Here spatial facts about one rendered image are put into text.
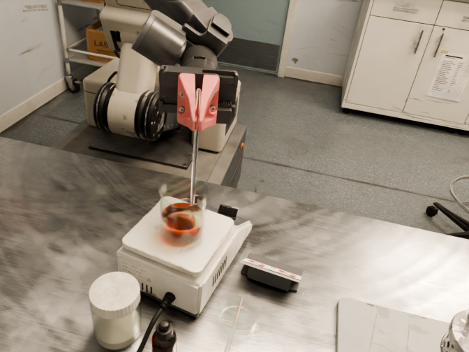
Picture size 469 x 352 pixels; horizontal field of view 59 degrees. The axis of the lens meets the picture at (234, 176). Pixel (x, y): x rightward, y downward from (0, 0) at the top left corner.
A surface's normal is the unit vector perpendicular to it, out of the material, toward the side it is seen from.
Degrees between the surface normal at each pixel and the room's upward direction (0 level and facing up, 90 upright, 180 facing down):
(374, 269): 0
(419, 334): 0
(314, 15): 90
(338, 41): 90
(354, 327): 0
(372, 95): 90
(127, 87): 64
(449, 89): 90
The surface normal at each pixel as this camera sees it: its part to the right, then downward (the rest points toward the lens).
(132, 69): -0.16, 0.12
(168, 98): 0.06, 0.58
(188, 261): 0.10, -0.82
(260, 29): -0.22, 0.54
